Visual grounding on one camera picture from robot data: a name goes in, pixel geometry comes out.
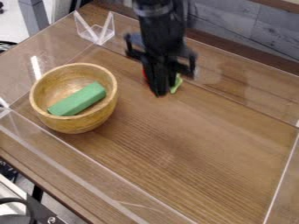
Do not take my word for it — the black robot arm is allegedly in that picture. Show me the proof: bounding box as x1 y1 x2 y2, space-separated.
124 0 197 97

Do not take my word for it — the black equipment bottom left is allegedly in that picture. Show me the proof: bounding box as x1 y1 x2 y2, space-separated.
0 195 68 224

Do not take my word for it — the brown wooden bowl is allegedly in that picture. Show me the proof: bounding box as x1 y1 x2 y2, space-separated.
29 63 117 134

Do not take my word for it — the clear acrylic front wall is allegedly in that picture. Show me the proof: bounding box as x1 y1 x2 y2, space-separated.
0 101 196 224

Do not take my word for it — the green rectangular block stick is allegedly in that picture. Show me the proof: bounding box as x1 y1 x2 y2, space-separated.
48 82 106 116

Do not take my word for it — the clear acrylic corner bracket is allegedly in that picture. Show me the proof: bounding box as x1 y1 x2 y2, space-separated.
73 11 116 46

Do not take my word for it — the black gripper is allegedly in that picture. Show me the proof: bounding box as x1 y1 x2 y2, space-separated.
124 12 197 97

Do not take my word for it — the red plush strawberry toy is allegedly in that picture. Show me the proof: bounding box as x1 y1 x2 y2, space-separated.
141 68 184 95

